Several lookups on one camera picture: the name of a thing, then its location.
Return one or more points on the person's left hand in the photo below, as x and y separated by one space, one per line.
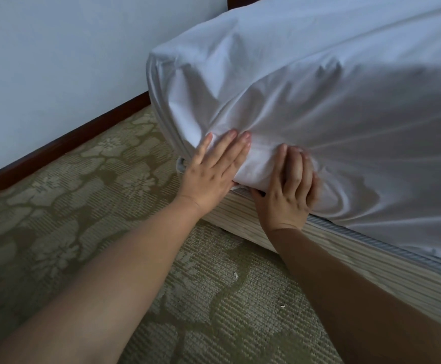
209 178

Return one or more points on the person's right forearm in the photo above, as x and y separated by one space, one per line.
372 307

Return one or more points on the white bed sheet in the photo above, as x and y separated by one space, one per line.
342 87

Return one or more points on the person's right hand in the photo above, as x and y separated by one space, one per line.
285 199

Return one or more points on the person's left forearm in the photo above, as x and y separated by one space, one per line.
91 292

